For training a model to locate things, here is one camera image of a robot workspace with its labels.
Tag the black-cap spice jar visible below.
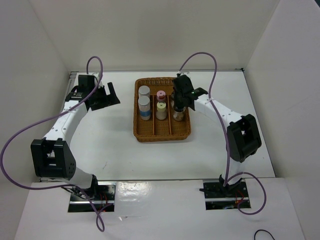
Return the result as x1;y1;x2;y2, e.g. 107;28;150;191
172;106;186;122
170;87;176;108

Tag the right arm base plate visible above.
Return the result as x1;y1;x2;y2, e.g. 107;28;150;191
199;180;251;211

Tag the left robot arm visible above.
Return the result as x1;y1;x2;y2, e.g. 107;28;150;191
30;74;120;200

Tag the yellow-lid spice jar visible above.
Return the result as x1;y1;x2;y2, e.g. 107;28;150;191
156;102;167;121

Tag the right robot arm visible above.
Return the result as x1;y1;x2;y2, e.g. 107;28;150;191
173;86;262;197

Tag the brown wicker divided basket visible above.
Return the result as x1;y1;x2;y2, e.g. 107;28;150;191
133;77;191;143

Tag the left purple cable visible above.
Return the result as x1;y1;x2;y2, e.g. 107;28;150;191
0;56;106;232

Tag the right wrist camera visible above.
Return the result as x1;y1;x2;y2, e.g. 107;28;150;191
173;74;194;94

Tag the black cable on floor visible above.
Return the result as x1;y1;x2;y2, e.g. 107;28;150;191
254;229;277;240

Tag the white-lid jar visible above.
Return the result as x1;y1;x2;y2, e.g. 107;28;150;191
138;95;151;121

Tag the silver-lid jar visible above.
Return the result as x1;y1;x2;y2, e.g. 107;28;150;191
138;85;151;98

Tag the purple cable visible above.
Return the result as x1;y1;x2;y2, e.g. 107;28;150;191
0;56;106;232
177;51;267;216

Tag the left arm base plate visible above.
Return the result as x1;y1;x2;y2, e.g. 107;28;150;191
65;181;116;213

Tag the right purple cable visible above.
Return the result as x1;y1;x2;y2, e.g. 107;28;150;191
177;51;267;216

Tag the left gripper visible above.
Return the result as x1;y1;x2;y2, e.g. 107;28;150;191
90;82;120;111

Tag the pink-lid spice jar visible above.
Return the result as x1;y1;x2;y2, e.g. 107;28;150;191
156;90;166;103

